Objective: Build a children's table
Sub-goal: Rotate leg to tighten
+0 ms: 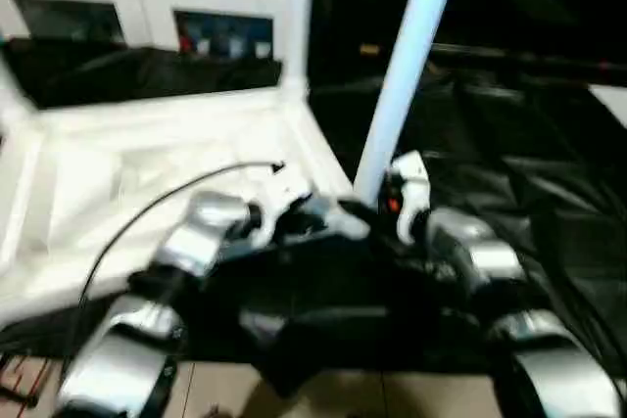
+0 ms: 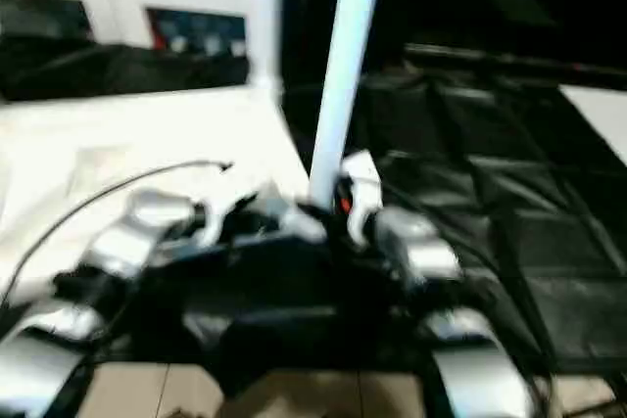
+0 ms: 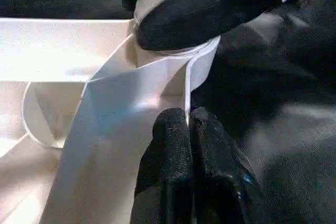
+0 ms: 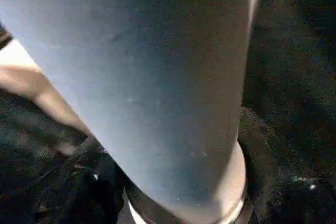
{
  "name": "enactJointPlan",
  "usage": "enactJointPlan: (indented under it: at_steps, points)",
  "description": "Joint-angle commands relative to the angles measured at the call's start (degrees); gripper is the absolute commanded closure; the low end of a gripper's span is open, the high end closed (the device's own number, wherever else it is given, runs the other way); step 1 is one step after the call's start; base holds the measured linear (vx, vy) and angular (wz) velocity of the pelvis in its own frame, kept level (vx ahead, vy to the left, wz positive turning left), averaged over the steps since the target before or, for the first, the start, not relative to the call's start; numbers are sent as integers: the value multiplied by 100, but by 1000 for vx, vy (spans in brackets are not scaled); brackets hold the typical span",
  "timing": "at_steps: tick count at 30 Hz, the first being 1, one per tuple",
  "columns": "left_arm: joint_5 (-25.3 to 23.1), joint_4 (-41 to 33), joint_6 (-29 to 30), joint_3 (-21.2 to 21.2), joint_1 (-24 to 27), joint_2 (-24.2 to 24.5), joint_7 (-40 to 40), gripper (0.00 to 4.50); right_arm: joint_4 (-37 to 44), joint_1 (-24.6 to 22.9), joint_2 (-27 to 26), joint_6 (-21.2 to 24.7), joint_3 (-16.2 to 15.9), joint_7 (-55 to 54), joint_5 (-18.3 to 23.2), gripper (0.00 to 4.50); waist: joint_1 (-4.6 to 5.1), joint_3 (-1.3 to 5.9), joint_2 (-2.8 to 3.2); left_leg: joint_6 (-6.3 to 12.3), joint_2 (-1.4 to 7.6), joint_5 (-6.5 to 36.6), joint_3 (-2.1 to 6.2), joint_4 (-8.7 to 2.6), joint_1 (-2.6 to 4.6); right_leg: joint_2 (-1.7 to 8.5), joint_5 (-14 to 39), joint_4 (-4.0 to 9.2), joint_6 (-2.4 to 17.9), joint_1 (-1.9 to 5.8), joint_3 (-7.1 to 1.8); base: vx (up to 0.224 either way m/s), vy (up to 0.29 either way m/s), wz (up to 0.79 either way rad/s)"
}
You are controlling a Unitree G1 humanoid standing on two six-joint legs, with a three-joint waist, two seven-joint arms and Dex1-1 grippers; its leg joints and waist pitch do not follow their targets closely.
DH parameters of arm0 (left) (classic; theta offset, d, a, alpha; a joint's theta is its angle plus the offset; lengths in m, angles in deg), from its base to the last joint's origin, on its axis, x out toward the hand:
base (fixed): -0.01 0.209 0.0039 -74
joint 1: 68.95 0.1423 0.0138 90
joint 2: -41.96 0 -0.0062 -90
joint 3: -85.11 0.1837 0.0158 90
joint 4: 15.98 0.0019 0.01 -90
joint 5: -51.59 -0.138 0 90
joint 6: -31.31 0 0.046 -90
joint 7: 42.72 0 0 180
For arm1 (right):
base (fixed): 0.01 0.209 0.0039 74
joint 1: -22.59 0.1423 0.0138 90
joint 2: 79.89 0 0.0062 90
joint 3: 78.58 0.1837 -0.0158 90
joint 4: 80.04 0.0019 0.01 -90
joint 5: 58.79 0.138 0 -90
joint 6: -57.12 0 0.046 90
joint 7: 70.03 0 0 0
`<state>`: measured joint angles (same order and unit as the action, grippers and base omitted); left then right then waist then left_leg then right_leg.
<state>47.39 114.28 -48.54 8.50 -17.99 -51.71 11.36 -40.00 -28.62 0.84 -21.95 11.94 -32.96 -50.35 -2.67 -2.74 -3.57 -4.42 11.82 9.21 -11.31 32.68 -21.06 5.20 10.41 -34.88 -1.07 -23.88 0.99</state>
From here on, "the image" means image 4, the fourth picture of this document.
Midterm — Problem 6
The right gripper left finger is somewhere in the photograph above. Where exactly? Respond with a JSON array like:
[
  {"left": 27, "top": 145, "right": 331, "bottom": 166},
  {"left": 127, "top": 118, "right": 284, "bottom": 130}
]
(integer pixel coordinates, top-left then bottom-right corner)
[{"left": 56, "top": 136, "right": 125, "bottom": 224}]

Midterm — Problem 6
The black mat cloth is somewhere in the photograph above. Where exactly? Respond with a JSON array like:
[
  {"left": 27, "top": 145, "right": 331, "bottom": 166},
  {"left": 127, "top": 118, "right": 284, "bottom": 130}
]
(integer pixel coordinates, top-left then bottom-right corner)
[{"left": 0, "top": 0, "right": 336, "bottom": 224}]

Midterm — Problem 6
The white plastic table leg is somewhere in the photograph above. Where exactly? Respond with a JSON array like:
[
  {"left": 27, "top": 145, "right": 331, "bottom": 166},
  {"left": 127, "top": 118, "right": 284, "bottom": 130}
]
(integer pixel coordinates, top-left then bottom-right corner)
[{"left": 0, "top": 0, "right": 279, "bottom": 224}]

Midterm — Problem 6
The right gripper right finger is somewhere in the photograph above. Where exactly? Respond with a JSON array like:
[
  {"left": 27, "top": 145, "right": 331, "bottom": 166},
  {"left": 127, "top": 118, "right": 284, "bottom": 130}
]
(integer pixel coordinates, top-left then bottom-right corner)
[{"left": 237, "top": 105, "right": 336, "bottom": 224}]

